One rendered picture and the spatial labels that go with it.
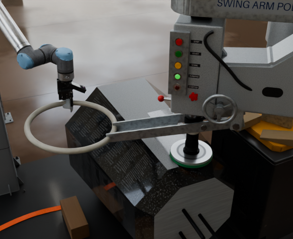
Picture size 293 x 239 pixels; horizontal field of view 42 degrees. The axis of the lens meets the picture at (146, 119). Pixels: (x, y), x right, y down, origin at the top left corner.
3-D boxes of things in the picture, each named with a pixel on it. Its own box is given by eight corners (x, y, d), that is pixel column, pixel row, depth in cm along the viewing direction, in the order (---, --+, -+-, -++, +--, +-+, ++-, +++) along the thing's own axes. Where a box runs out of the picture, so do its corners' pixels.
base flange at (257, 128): (281, 98, 275) (282, 92, 272) (337, 133, 238) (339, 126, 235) (224, 114, 257) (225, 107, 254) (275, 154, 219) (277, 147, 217)
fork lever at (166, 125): (245, 109, 188) (243, 101, 186) (244, 131, 172) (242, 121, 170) (117, 126, 212) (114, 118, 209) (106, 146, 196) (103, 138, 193)
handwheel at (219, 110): (236, 116, 173) (240, 87, 165) (235, 128, 164) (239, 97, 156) (202, 112, 176) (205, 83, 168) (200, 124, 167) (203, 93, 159)
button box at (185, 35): (186, 93, 169) (190, 30, 154) (186, 96, 167) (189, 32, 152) (169, 91, 170) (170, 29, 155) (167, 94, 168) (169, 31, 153)
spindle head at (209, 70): (250, 104, 188) (265, 13, 164) (250, 128, 170) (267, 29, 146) (177, 96, 195) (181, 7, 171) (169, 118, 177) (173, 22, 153)
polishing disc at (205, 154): (214, 143, 204) (214, 142, 203) (209, 168, 186) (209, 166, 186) (174, 138, 208) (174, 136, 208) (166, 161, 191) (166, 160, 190)
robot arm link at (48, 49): (33, 45, 212) (48, 51, 206) (50, 41, 220) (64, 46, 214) (34, 61, 217) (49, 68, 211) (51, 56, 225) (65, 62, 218)
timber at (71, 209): (61, 212, 280) (59, 200, 274) (77, 207, 284) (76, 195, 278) (72, 242, 257) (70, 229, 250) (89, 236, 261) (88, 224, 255)
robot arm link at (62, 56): (64, 44, 213) (76, 50, 208) (65, 65, 220) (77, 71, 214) (50, 49, 207) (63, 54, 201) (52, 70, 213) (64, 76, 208)
